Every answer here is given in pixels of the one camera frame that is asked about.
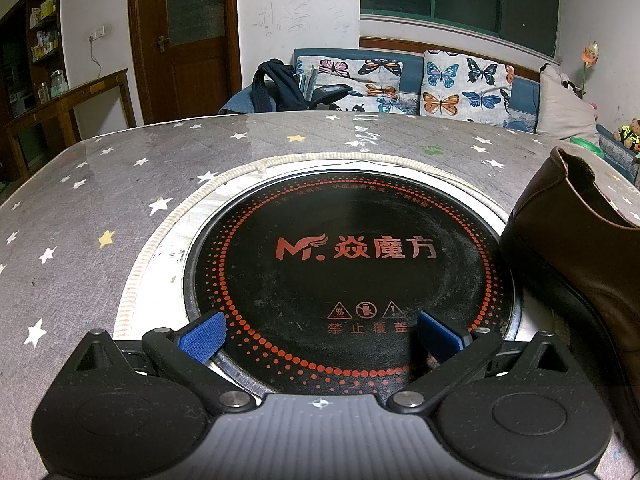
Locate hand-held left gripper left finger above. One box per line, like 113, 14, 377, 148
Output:
72, 311, 255, 412

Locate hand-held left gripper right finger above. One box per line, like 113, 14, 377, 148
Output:
389, 311, 571, 412

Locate brown leather shoe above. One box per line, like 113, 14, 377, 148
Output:
500, 146, 640, 411

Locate round black induction cooktop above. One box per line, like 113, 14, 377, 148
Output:
114, 154, 526, 401

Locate butterfly print cushion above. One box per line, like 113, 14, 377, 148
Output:
292, 56, 405, 115
419, 50, 516, 128

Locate blue sofa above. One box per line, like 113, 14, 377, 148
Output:
218, 47, 640, 186

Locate beige pillow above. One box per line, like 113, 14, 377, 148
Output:
536, 65, 601, 143

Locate dark blue backpack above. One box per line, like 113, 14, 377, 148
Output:
250, 58, 351, 113

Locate brown wooden door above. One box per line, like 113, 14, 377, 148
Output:
127, 0, 242, 126

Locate wooden desk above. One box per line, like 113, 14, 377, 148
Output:
5, 68, 137, 183

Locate upright books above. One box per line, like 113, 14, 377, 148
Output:
297, 62, 321, 106

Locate teddy bear with yellow vest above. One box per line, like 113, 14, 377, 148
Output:
614, 117, 640, 151

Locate panda plush toy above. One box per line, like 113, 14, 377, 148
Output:
557, 72, 586, 98

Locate artificial flower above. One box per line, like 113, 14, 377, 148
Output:
580, 40, 601, 96

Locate dark wooden shelf cabinet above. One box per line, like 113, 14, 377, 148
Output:
0, 0, 63, 181

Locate brown wooden wall rail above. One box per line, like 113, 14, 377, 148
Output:
360, 36, 543, 83

